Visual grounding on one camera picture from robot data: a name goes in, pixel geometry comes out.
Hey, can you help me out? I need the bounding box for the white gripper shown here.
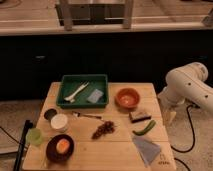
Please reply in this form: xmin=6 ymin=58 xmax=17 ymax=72
xmin=159 ymin=98 xmax=176 ymax=126

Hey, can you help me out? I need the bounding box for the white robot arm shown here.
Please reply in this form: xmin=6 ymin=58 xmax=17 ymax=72
xmin=157 ymin=62 xmax=213 ymax=125

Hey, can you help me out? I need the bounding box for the brown chocolate cake slice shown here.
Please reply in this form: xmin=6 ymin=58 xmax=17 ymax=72
xmin=129 ymin=112 xmax=151 ymax=123

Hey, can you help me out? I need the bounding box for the grey folded cloth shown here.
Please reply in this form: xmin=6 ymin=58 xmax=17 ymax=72
xmin=132 ymin=136 xmax=161 ymax=167

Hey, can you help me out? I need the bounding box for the orange bowl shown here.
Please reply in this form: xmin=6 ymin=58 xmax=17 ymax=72
xmin=115 ymin=88 xmax=140 ymax=109

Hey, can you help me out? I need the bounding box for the grey sponge in tray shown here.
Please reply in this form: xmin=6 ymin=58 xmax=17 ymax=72
xmin=87 ymin=89 xmax=103 ymax=103

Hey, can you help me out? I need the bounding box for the metal fork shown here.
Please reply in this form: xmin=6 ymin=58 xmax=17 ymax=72
xmin=72 ymin=112 xmax=102 ymax=120

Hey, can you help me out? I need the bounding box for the white plastic fork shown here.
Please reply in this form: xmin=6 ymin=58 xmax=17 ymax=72
xmin=64 ymin=82 xmax=89 ymax=103

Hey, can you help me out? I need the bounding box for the green plastic tray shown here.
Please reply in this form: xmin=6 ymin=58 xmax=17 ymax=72
xmin=56 ymin=74 xmax=108 ymax=109

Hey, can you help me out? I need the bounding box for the orange fruit on plate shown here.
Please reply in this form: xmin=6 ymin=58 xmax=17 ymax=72
xmin=56 ymin=139 xmax=70 ymax=154

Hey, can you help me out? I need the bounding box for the white round container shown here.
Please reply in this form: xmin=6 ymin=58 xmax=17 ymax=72
xmin=50 ymin=114 xmax=68 ymax=132

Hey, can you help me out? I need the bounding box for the small dark cup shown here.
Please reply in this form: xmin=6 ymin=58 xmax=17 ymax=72
xmin=44 ymin=108 xmax=57 ymax=121

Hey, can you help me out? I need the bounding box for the dark brown plate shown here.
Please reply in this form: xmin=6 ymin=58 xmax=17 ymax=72
xmin=46 ymin=134 xmax=74 ymax=163

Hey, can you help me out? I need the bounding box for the green plastic cup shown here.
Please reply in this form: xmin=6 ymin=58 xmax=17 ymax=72
xmin=26 ymin=128 xmax=43 ymax=146

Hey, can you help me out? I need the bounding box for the black stand left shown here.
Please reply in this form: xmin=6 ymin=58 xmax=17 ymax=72
xmin=13 ymin=120 xmax=33 ymax=171

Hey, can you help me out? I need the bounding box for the black cable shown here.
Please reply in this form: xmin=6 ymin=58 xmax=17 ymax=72
xmin=170 ymin=105 xmax=197 ymax=171

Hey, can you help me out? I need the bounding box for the wooden frame on counter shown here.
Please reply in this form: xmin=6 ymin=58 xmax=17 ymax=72
xmin=55 ymin=0 xmax=134 ymax=31

